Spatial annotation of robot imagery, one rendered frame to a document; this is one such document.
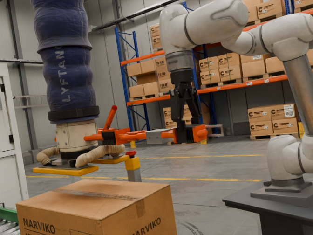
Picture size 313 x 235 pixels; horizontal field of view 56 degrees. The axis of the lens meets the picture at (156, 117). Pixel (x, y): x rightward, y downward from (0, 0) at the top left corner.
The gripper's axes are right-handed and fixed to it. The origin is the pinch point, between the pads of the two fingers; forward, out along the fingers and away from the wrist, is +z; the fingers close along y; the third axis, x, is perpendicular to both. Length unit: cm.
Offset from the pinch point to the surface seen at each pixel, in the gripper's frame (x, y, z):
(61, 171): -54, 16, 10
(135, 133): -20.9, 3.8, -1.3
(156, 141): -11.7, 3.7, 1.9
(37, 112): -938, -482, -55
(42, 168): -70, 15, 10
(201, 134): 5.8, 2.4, 0.8
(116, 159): -43.0, -4.8, 10.4
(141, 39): -665, -792, -275
